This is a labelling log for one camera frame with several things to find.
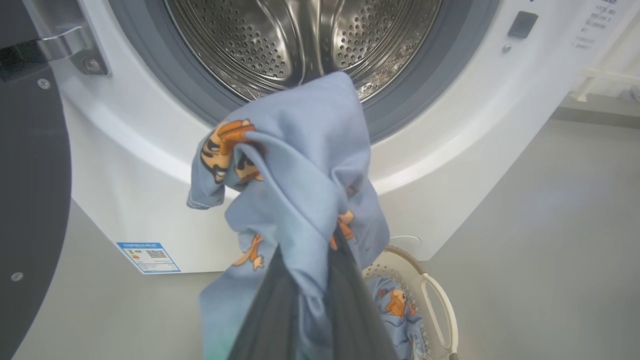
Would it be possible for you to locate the black door latch socket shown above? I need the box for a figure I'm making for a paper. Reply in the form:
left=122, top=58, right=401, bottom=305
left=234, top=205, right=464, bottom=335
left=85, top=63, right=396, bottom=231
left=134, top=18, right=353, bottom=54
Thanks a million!
left=507, top=10, right=540, bottom=40

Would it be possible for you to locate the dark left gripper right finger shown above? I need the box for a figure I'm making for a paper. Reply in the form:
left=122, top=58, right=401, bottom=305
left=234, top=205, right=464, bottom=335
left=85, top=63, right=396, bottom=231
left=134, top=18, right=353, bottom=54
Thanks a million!
left=327, top=227, right=399, bottom=360

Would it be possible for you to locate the white metal railing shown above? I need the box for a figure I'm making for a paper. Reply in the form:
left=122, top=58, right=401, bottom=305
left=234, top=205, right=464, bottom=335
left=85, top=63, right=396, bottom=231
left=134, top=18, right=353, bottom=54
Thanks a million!
left=569, top=62, right=640, bottom=104

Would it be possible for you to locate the blue energy label sticker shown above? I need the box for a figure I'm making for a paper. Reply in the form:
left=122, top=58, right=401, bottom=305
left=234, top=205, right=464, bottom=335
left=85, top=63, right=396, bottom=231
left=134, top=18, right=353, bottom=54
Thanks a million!
left=115, top=241, right=182, bottom=275

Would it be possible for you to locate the white front-load washing machine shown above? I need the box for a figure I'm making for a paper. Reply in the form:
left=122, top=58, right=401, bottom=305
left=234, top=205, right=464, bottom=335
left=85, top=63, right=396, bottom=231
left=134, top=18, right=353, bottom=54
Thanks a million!
left=22, top=0, right=640, bottom=275

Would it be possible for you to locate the grey rubber door seal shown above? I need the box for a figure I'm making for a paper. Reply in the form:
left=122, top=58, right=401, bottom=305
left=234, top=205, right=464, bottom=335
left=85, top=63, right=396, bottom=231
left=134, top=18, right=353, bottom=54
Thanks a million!
left=107, top=0, right=502, bottom=144

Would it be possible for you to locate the round drain filter cover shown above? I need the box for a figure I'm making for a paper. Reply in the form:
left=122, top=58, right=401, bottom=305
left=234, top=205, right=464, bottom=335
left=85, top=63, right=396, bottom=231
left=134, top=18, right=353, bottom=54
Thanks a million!
left=389, top=234, right=423, bottom=248

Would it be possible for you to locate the blue garment with orange print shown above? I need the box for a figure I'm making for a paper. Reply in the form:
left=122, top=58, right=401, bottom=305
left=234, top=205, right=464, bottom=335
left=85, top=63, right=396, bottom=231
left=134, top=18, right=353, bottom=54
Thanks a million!
left=367, top=275, right=427, bottom=360
left=186, top=71, right=391, bottom=360

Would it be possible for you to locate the black round glass washer door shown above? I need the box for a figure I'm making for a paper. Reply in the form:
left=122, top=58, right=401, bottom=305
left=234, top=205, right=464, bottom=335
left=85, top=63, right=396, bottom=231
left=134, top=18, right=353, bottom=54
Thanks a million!
left=0, top=0, right=73, bottom=360

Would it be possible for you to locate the steel perforated washer drum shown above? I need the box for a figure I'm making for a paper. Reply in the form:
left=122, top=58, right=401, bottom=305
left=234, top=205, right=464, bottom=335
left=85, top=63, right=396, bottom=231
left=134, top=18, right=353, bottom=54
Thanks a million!
left=164, top=0, right=444, bottom=104

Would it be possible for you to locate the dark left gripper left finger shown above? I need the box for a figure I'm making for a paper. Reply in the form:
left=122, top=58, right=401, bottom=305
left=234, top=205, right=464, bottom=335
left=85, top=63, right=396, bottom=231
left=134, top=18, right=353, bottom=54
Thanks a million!
left=227, top=248, right=302, bottom=360

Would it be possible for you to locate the chrome door hinge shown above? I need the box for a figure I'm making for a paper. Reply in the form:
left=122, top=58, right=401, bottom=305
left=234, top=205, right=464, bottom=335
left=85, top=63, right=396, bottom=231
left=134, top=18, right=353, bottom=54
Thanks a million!
left=0, top=24, right=110, bottom=77

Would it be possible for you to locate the cream perforated laundry basket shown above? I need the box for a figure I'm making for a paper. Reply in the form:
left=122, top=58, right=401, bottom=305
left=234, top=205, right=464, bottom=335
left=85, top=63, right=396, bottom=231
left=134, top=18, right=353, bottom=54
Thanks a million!
left=362, top=244, right=459, bottom=360

